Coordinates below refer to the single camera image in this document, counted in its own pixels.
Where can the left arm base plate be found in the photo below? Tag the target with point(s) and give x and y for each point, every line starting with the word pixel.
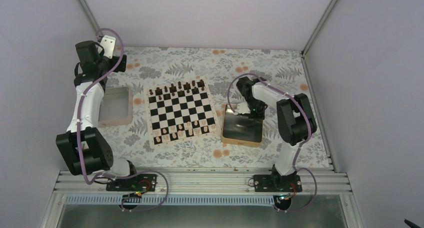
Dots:
pixel 140 183

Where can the gold metal tin tray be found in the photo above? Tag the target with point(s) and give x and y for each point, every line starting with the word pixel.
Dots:
pixel 241 130

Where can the aluminium rail frame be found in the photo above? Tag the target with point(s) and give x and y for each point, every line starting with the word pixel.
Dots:
pixel 224 181

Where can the pink tin lid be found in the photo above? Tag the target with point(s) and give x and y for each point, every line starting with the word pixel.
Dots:
pixel 116 107

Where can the floral patterned table mat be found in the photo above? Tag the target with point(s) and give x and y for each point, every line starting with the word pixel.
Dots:
pixel 147 67

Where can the black white chessboard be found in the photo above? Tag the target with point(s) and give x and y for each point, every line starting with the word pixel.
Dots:
pixel 170 105

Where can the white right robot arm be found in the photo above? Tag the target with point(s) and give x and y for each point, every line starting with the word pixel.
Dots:
pixel 295 121

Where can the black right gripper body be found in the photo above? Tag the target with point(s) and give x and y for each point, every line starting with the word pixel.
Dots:
pixel 259 107

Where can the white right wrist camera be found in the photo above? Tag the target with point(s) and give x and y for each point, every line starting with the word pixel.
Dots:
pixel 242 108

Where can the light wooden corner rook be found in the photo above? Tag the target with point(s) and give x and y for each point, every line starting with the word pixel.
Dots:
pixel 213 128

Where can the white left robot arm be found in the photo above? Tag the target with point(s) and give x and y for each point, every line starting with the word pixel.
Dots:
pixel 82 142

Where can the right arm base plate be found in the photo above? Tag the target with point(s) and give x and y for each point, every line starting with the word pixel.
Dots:
pixel 277 183

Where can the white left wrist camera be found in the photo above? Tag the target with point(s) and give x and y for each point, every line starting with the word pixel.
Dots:
pixel 108 44

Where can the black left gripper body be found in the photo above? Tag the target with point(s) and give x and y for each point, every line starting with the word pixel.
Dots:
pixel 121 68

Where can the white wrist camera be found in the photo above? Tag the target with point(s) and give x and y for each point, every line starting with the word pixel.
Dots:
pixel 242 108
pixel 108 44

